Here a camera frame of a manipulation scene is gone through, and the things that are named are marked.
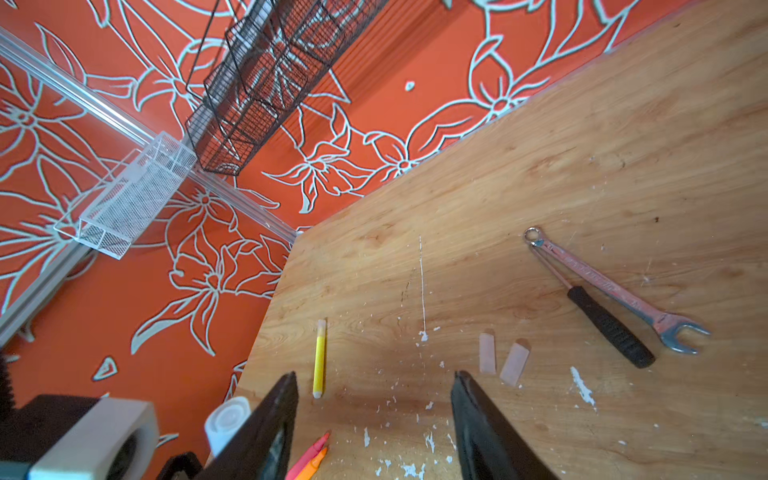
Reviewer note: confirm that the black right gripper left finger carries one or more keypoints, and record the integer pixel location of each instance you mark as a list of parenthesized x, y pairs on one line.
[(261, 448)]

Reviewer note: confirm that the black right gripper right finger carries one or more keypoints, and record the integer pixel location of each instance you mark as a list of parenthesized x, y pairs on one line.
[(488, 446)]

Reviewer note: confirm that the clear pen cap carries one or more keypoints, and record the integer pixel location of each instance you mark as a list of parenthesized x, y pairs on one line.
[(224, 422), (487, 354), (515, 362)]

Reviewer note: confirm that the yellow highlighter pen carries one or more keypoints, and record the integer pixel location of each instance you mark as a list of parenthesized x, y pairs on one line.
[(319, 360)]

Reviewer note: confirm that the pink highlighter pen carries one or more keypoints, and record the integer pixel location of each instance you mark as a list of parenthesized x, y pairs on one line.
[(321, 442)]

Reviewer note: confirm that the orange highlighter pen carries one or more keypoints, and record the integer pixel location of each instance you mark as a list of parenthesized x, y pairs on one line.
[(308, 464)]

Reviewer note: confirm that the silver combination wrench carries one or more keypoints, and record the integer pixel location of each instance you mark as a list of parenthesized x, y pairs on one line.
[(666, 325)]

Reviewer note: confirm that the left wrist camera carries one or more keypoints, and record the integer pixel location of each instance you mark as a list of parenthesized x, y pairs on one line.
[(72, 437)]

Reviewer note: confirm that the white wire mesh basket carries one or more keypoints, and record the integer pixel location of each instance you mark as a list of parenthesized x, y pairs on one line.
[(111, 216)]

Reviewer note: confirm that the black wire mesh basket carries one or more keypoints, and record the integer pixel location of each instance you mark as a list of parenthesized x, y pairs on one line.
[(274, 56)]

